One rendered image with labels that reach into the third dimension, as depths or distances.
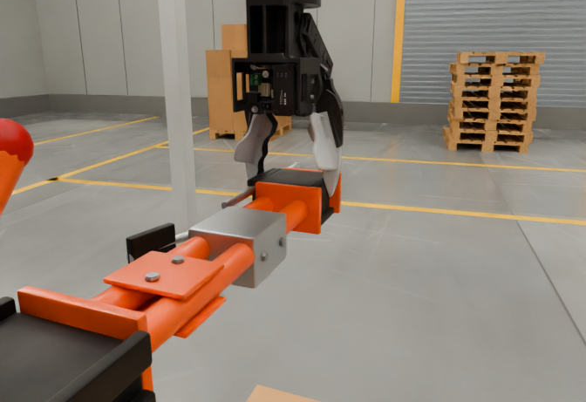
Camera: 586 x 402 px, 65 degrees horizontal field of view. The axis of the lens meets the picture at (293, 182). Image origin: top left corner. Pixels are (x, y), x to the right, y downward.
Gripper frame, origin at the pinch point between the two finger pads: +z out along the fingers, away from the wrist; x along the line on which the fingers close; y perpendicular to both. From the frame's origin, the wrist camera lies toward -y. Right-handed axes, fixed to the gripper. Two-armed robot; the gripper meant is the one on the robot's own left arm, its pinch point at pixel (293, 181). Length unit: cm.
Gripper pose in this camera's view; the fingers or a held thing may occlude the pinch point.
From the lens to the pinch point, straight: 52.5
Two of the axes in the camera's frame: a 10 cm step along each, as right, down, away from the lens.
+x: 9.3, 1.0, -3.5
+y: -3.7, 2.5, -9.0
